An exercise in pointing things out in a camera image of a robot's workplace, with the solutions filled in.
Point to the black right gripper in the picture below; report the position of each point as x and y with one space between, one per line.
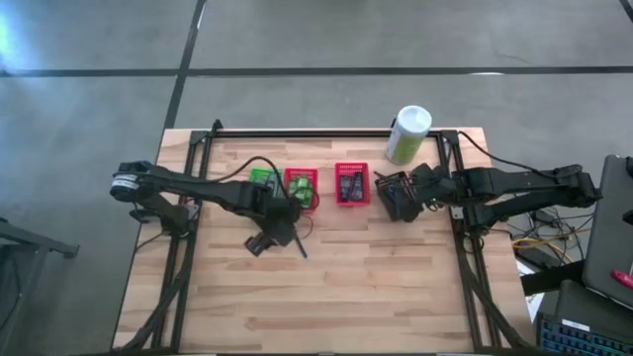
430 185

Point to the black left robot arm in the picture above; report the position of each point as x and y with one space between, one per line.
198 188

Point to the green travel bottle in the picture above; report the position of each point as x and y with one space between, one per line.
296 187
306 195

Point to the black box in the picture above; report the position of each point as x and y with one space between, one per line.
549 279

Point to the red plastic basket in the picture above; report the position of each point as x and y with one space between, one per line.
297 172
352 168

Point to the keyboard with blue keys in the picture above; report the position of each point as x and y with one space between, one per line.
569 341

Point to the white green wipes canister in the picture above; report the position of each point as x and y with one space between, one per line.
410 123

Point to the grey travel bottle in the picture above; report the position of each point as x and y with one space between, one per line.
273 185

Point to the black side stand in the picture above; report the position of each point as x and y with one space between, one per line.
29 240

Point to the green plastic basket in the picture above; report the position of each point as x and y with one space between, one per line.
257 175

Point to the black table frame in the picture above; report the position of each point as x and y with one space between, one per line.
321 133

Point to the grey laptop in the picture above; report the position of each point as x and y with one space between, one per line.
608 222

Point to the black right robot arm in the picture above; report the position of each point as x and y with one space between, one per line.
519 180

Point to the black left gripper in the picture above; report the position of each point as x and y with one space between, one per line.
279 220

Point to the black plastic basket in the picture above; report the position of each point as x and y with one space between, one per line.
383 190

